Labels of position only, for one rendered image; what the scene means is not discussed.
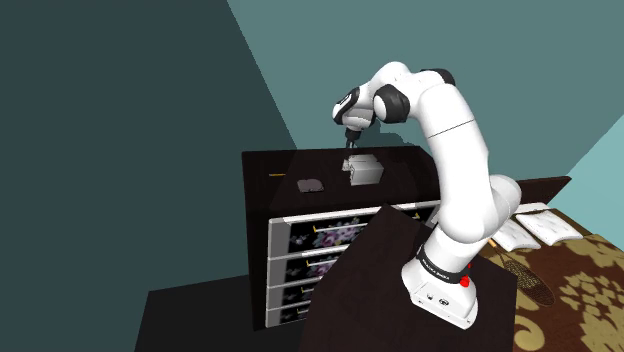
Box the white box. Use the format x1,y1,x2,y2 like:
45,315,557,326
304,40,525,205
341,153,385,187

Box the black floral chest of drawers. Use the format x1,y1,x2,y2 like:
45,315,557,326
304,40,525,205
241,145,442,332

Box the dark grey flat box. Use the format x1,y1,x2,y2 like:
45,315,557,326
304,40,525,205
297,178,325,194

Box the dark robot stand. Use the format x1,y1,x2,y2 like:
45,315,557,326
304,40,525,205
298,203,519,352

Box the white pillow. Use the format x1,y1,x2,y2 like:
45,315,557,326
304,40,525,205
492,219,543,253
514,208,584,247

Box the brown racket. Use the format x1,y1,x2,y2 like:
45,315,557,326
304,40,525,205
487,237,556,307

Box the bed with brown patterned cover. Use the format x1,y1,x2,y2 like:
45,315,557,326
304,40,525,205
479,175,624,352

